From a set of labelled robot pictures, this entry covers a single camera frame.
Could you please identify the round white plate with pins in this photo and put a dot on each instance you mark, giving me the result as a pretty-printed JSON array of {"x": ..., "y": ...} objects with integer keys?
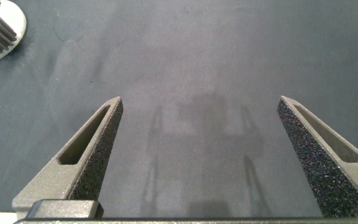
[{"x": 15, "y": 18}]

